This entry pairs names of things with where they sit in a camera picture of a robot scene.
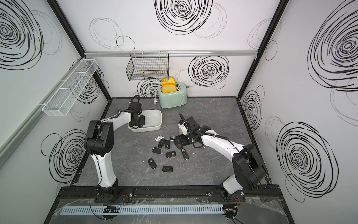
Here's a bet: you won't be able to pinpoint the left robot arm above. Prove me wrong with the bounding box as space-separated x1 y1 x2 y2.
84 111 145 198

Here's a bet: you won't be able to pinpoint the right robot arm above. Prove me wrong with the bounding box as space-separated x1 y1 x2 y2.
176 124 267 195

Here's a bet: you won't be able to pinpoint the white toaster cable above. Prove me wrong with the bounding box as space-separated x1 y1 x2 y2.
153 83 186 106

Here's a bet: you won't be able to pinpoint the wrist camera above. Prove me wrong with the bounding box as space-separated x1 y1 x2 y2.
178 113 200 136
128 95 143 115

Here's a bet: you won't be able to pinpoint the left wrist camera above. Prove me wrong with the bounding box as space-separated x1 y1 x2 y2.
128 95 143 115

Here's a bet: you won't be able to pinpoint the black wire basket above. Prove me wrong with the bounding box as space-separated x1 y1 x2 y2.
125 51 170 81

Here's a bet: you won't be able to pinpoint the white mesh wall shelf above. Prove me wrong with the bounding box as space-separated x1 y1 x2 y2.
42 59 98 117

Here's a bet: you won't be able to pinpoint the mint green toaster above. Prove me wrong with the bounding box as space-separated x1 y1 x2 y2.
158 82 188 109

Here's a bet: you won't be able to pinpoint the black flip key with buttons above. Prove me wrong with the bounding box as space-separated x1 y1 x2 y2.
158 138 166 148

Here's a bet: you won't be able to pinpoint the black VW flip key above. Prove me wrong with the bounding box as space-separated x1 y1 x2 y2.
165 140 171 149

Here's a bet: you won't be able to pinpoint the white storage box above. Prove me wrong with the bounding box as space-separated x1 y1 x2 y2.
127 109 162 133

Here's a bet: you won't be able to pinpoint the grey slotted cable duct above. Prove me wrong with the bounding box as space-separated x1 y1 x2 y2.
60 204 225 216

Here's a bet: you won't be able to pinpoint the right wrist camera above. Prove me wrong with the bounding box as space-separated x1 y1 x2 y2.
178 113 200 136

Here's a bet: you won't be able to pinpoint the black key bottom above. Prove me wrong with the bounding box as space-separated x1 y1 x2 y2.
162 166 173 173

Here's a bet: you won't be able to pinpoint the yellow toast slices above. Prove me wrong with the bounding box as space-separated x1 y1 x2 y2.
161 77 177 94

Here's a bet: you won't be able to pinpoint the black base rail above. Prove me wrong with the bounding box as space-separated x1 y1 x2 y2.
57 184 282 200

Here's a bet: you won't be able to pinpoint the long black flip key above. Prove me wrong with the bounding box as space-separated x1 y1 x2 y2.
181 148 189 160

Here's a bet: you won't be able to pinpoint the white car key fob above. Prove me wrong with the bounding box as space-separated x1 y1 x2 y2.
155 135 164 141

